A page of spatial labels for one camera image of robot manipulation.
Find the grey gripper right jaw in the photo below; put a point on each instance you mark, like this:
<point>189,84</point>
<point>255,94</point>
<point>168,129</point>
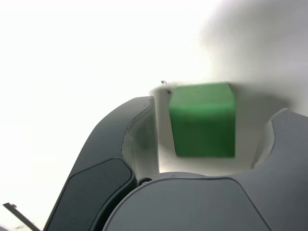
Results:
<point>216,204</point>

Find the black tape strip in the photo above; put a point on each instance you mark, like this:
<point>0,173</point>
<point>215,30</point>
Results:
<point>21,216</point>

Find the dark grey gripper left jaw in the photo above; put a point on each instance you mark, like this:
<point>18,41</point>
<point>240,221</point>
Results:
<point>101,168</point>

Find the green cube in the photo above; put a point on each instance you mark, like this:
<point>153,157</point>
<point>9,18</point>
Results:
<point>202,125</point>

